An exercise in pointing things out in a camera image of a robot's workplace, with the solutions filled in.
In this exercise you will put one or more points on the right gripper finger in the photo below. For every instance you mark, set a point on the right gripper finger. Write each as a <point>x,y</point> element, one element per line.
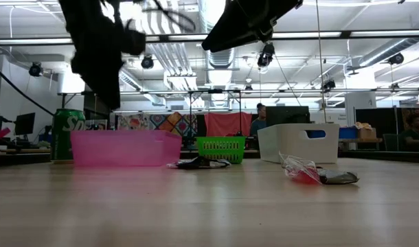
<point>237,24</point>

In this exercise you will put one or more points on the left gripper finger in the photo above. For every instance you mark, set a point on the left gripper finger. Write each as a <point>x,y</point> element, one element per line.
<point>91,77</point>
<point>111,85</point>

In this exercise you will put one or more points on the clear-wrapped red hard candy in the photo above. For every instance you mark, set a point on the clear-wrapped red hard candy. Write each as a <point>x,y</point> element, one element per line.
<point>304,175</point>

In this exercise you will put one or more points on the black ceiling spotlight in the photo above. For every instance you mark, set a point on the black ceiling spotlight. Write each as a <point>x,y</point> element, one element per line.
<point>147,62</point>
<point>266,55</point>
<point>396,59</point>
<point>36,69</point>
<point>329,85</point>

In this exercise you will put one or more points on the colourful patchwork quilt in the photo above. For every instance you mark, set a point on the colourful patchwork quilt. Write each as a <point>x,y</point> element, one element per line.
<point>154,123</point>

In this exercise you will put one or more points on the green Sprite soda can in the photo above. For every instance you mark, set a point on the green Sprite soda can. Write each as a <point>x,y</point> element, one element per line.
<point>67,137</point>

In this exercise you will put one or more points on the pink translucent plastic bin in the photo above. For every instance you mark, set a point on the pink translucent plastic bin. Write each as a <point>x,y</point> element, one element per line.
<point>127,149</point>

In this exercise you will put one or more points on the overhead LED light bar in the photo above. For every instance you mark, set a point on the overhead LED light bar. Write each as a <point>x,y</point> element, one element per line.
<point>345,34</point>

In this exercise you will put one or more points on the small black monitor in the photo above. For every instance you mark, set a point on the small black monitor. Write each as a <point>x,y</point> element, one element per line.
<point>24,123</point>

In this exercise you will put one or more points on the red hanging cloth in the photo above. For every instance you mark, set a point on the red hanging cloth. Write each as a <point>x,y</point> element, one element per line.
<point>228,124</point>

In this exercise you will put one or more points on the person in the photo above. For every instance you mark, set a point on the person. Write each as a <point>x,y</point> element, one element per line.
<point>259,125</point>
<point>415,137</point>

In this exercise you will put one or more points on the large black monitor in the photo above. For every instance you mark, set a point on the large black monitor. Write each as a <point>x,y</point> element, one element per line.
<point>286,116</point>

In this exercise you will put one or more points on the white building column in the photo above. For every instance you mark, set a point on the white building column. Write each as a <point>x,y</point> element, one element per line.
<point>360,106</point>

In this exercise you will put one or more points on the green plastic slotted basket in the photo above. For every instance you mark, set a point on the green plastic slotted basket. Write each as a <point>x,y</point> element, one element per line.
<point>221,149</point>

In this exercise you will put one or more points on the white plastic bin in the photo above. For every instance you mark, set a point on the white plastic bin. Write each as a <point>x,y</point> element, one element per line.
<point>281,144</point>

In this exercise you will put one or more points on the blue storage bin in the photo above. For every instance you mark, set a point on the blue storage bin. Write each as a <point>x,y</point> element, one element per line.
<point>348,133</point>

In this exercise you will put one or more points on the brown cardboard box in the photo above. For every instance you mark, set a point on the brown cardboard box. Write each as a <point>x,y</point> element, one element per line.
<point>367,133</point>

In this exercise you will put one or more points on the black room partition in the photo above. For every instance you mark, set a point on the black room partition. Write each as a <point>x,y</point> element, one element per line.
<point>384,127</point>

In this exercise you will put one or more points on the dark patterned tapestry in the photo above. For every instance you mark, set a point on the dark patterned tapestry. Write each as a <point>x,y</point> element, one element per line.
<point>413,113</point>

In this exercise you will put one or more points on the silver ventilation duct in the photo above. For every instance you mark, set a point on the silver ventilation duct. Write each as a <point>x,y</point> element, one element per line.
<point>220,58</point>
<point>384,51</point>

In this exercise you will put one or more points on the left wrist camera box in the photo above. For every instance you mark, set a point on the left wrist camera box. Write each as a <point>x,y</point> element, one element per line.
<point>134,43</point>

